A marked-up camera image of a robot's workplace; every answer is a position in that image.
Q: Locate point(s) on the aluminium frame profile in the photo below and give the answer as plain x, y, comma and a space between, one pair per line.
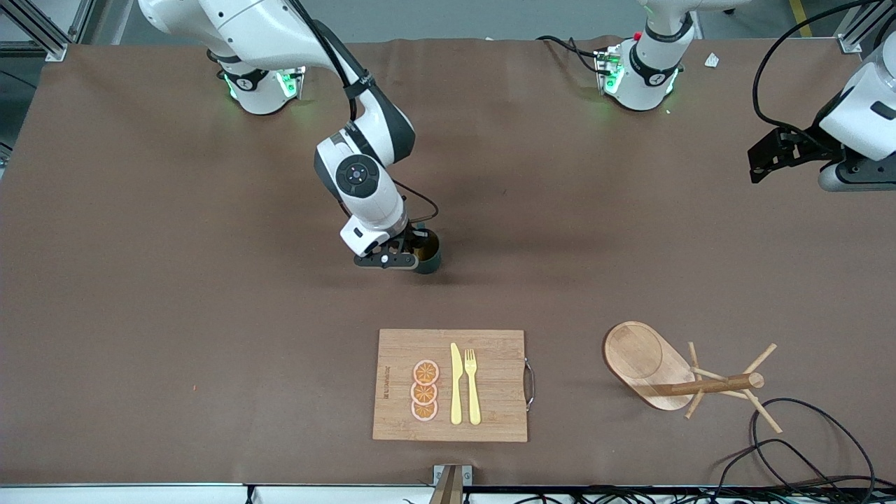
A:
42, 35
850, 38

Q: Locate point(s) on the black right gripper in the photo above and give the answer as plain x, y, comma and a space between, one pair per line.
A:
412, 240

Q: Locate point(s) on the white paper scrap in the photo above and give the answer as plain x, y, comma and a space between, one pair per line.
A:
712, 60

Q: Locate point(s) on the brown post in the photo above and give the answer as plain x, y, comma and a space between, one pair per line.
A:
448, 490

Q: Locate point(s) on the yellow plastic knife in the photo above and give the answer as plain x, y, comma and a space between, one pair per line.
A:
456, 385

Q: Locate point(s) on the wooden cup tree stand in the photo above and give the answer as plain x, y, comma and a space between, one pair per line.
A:
633, 357

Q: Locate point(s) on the dark teal ribbed cup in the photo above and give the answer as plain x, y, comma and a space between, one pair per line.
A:
430, 264

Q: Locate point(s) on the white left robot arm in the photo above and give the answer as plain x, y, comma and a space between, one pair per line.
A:
647, 70

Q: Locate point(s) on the metal table edge bracket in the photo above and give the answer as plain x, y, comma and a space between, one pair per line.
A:
467, 474

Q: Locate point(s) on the orange slice toy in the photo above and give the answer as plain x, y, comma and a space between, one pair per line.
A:
425, 372
424, 411
423, 393

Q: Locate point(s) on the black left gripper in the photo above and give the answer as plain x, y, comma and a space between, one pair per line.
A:
803, 142

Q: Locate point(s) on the brown table cover mat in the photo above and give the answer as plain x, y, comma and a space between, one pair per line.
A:
490, 210

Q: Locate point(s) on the yellow plastic fork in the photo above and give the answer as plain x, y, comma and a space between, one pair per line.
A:
474, 399

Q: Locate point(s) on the bamboo cutting board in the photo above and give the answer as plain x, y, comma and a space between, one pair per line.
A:
497, 378

